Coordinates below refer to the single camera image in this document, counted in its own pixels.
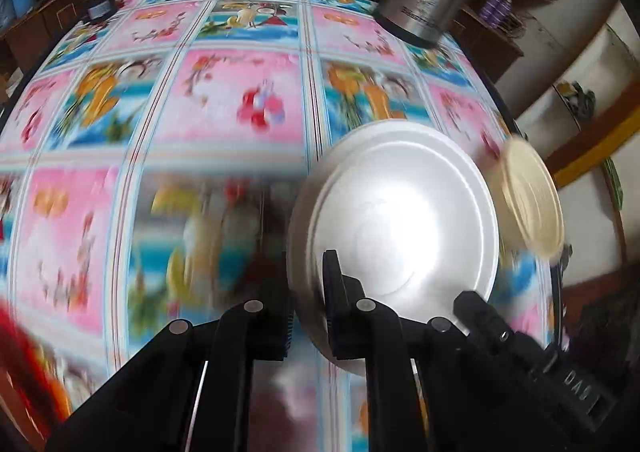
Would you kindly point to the pair of dark shoes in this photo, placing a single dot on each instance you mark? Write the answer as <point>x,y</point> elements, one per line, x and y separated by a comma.
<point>577,100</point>

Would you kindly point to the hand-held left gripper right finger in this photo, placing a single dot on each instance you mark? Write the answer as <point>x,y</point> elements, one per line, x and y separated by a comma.
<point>337,312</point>

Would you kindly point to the small black jar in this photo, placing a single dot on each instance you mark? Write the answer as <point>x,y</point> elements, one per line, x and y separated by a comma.
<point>100,6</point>

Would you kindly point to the white bowl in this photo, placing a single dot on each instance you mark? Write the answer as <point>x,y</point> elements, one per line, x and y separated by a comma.
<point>400,212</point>

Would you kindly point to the small beige bowl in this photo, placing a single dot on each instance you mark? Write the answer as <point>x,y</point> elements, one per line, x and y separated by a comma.
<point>530,202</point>

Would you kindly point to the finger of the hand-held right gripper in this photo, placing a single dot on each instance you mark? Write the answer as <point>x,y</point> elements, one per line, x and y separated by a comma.
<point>482,322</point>
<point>561,302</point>

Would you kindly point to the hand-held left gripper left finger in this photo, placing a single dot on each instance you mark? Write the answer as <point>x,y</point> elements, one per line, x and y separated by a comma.
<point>275,332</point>

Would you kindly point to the large red glass plate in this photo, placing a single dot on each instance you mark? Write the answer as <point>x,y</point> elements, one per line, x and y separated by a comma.
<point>20,357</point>

